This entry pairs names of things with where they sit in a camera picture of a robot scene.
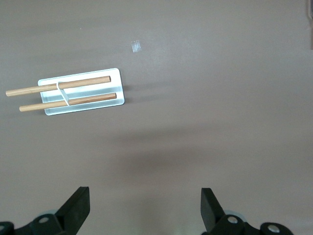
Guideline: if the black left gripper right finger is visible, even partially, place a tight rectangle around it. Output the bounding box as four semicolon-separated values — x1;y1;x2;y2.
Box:
201;188;246;235

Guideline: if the white rectangular tray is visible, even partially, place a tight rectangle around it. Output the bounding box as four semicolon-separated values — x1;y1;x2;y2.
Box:
5;68;126;117

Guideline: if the clear tape piece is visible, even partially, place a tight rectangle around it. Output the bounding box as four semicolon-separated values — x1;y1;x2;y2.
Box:
131;39;143;53

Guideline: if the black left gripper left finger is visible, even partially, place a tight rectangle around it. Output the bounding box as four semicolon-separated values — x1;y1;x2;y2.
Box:
26;186;91;235

